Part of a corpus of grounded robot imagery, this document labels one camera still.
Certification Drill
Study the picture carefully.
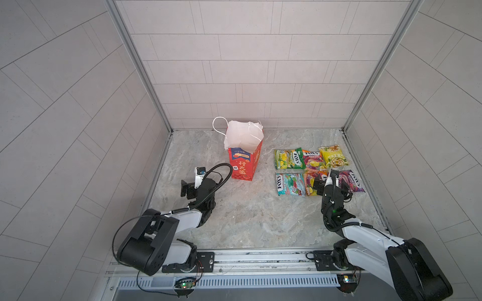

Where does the purple pink candy packet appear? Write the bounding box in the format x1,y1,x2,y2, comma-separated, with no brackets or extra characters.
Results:
339,170,365,193

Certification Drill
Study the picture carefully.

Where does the teal candy packet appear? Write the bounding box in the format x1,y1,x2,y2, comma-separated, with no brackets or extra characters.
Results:
276,173,306,196

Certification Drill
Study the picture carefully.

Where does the yellow snack packet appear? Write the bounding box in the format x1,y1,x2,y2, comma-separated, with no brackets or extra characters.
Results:
319,144,349,168

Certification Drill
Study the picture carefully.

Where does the orange Fox's candy packet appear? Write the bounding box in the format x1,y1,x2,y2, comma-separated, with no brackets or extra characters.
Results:
303,150,326,171

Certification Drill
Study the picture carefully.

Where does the red paper gift bag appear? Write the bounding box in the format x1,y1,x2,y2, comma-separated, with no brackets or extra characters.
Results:
212,116,264,181

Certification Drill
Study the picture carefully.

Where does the green Fox's candy packet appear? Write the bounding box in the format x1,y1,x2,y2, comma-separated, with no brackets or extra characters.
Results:
274,148,306,169

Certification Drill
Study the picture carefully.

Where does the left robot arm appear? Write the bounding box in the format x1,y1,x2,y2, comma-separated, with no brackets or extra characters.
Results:
112,163,233,276

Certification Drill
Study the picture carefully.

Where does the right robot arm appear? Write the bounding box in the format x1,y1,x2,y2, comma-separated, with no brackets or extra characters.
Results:
314,169,453,300

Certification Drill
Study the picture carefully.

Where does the right circuit board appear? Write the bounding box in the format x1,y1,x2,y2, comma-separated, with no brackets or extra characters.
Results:
337,274,358,293

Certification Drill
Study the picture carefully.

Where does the left green circuit board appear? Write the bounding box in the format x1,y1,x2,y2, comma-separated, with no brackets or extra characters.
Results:
174,277,197,290

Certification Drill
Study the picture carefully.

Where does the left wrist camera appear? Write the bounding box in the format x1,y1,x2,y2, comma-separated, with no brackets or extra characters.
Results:
194,167,206,189

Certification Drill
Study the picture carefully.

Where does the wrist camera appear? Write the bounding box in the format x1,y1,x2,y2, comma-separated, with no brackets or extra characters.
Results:
325,169,336,187
194,167,206,189

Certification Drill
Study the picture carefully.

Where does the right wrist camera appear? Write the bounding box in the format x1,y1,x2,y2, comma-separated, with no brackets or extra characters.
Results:
325,169,336,187

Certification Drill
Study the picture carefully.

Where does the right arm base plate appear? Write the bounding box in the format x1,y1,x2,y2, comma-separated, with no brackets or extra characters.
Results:
306,249,362,272

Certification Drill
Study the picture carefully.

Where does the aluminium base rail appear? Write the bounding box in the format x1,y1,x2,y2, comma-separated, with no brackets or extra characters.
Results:
105,246,420,277

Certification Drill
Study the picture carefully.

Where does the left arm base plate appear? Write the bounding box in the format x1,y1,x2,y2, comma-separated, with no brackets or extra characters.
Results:
161,252,215,273

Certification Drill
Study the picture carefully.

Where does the left aluminium corner post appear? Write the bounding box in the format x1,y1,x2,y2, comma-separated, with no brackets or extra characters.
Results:
105,0,173,135

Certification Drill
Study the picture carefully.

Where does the aluminium corner post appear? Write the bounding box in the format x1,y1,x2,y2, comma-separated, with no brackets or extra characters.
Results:
342,0,424,133
105,0,173,135

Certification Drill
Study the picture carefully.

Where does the right aluminium corner post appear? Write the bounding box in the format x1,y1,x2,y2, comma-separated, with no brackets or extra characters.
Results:
342,0,424,133

